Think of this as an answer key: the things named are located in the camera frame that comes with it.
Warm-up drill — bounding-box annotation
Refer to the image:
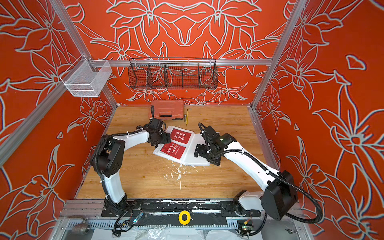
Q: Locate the red card top row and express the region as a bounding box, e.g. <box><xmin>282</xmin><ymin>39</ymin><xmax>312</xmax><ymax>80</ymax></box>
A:
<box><xmin>170</xmin><ymin>128</ymin><xmax>193</xmax><ymax>145</ymax></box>

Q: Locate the red card row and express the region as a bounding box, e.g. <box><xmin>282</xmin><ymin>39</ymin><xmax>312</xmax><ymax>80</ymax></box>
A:
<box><xmin>161</xmin><ymin>143</ymin><xmax>186</xmax><ymax>160</ymax></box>
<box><xmin>170</xmin><ymin>128</ymin><xmax>193</xmax><ymax>145</ymax></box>

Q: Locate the white photo album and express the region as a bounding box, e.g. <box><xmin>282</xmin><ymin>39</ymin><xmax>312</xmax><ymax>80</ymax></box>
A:
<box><xmin>153</xmin><ymin>127</ymin><xmax>210</xmax><ymax>167</ymax></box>

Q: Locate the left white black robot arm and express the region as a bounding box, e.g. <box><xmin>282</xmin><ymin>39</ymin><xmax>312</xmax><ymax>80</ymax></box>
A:
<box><xmin>91</xmin><ymin>105</ymin><xmax>172</xmax><ymax>217</ymax></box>

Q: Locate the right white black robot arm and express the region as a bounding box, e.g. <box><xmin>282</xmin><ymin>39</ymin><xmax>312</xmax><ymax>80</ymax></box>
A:
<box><xmin>194</xmin><ymin>123</ymin><xmax>324</xmax><ymax>224</ymax></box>

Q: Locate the red plastic tool case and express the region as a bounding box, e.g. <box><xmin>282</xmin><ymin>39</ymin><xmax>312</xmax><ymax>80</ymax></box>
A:
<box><xmin>151</xmin><ymin>100</ymin><xmax>184</xmax><ymax>120</ymax></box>

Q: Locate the yellow tape roll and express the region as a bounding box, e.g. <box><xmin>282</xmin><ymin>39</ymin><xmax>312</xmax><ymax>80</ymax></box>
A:
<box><xmin>178</xmin><ymin>210</ymin><xmax>192</xmax><ymax>226</ymax></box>

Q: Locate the white mesh basket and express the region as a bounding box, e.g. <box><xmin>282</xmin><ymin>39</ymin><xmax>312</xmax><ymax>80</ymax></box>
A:
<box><xmin>62</xmin><ymin>61</ymin><xmax>112</xmax><ymax>97</ymax></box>

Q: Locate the black wire basket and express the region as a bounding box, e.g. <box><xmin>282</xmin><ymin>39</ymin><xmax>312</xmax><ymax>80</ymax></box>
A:
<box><xmin>128</xmin><ymin>58</ymin><xmax>219</xmax><ymax>90</ymax></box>

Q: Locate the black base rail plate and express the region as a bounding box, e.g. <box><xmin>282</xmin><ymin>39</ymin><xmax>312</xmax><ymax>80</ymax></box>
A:
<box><xmin>118</xmin><ymin>199</ymin><xmax>262</xmax><ymax>230</ymax></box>

